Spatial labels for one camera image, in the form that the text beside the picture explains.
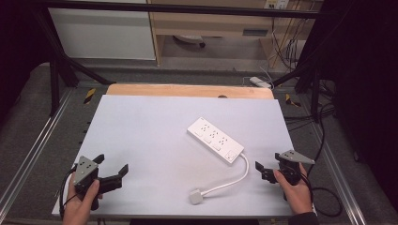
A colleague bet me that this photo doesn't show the chair base with wheel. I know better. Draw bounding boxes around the chair base with wheel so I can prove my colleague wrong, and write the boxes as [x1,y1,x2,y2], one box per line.
[173,34,207,49]

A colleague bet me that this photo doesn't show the person's right hand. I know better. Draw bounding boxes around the person's right hand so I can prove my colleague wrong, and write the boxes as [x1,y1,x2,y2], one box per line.
[272,162,315,218]

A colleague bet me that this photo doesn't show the person's left hand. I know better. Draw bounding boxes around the person's left hand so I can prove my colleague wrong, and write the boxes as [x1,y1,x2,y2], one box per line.
[61,179,103,225]

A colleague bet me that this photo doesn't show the white table mat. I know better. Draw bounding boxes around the white table mat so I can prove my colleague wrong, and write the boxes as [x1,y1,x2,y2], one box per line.
[52,95,317,218]

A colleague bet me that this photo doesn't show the white wall socket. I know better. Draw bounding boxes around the white wall socket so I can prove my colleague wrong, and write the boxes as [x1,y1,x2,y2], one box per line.
[264,0,290,10]

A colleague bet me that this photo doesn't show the white plug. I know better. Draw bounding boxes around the white plug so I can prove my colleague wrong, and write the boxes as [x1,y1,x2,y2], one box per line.
[188,188,204,206]

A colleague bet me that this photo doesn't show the wooden table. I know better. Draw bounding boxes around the wooden table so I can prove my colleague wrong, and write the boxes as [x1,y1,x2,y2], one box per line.
[105,82,275,100]

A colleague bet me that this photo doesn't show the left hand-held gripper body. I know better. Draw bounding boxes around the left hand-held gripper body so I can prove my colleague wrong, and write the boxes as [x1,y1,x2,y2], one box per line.
[72,155,123,211]

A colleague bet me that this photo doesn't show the black floor cables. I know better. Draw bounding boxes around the black floor cables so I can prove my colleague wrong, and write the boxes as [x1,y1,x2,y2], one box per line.
[283,79,337,176]

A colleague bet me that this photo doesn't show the bundle of hanging cables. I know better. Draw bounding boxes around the bundle of hanging cables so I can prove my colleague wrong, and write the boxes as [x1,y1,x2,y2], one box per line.
[269,8,309,71]

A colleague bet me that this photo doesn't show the white power strip cable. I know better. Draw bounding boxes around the white power strip cable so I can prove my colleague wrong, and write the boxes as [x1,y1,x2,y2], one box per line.
[200,152,251,197]

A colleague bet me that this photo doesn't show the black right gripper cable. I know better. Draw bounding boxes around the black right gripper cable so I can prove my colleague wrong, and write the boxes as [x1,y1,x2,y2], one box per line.
[299,170,344,218]

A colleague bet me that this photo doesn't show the black curtain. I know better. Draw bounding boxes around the black curtain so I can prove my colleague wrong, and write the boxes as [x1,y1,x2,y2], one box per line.
[0,0,54,123]
[297,0,398,214]

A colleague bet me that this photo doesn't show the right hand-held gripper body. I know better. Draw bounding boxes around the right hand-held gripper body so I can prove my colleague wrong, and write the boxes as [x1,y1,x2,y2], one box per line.
[262,149,316,201]

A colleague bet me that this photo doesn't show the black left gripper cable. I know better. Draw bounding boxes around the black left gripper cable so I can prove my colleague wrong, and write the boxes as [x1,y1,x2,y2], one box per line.
[58,167,79,219]

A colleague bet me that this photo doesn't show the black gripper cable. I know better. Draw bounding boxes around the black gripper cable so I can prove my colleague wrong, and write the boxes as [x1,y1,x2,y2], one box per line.
[58,167,79,219]
[299,170,344,218]

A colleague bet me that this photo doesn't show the white floor power strip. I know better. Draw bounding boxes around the white floor power strip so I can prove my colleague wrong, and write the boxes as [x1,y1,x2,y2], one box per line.
[249,76,272,90]

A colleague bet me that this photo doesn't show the yellow black tape marker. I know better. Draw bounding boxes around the yellow black tape marker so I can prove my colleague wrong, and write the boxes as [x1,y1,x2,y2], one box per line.
[284,93,302,108]
[83,87,97,105]

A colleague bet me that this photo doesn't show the black metal frame stand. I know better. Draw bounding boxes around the black metal frame stand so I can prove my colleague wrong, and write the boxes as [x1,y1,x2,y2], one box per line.
[31,3,117,117]
[271,6,355,124]

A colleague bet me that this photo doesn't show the black metal frame crossbar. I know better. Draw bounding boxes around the black metal frame crossbar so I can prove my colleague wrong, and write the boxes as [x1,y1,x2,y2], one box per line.
[34,0,327,20]

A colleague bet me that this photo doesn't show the wooden desk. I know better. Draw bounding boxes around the wooden desk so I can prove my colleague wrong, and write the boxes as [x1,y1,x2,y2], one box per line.
[146,0,323,68]

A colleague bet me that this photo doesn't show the white cabinet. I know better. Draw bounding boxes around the white cabinet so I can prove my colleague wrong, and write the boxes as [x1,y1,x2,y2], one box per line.
[47,0,157,61]

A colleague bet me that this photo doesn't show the aluminium floor rail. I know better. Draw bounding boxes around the aluminium floor rail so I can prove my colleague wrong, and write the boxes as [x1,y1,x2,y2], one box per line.
[308,123,367,225]
[0,87,76,214]

